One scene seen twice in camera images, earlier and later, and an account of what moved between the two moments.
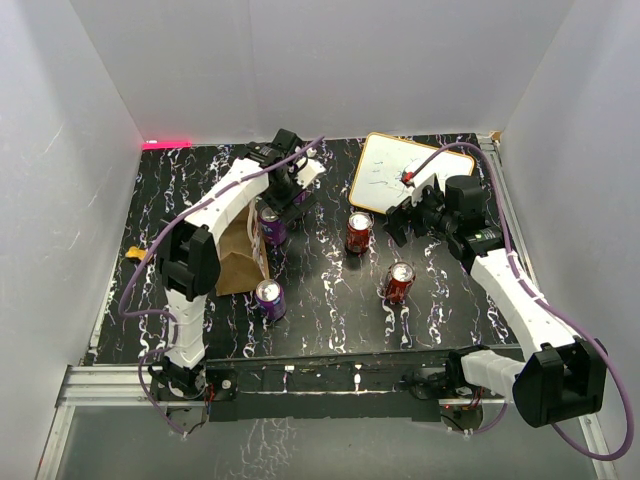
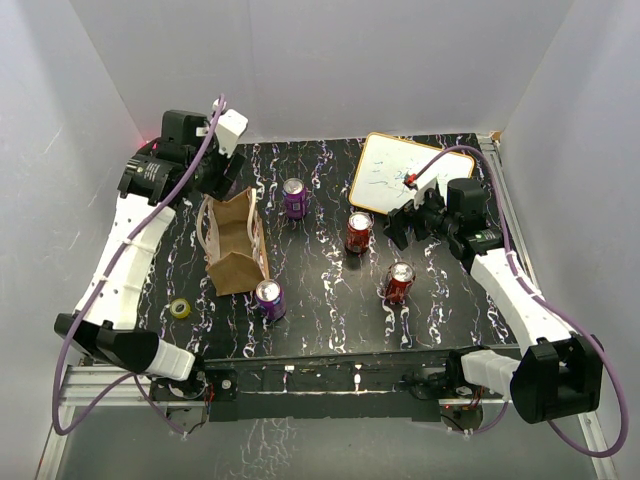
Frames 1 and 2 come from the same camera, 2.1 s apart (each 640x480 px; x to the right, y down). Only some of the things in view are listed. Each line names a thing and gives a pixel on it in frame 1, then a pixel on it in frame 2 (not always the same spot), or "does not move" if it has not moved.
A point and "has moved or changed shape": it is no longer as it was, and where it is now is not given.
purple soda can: x=274 y=229 has moved or changed shape
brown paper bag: x=242 y=253 does not move
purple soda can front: x=271 y=299 does not move
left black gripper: x=286 y=209 to x=228 y=167
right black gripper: x=398 y=217 does not move
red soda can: x=358 y=232 does not move
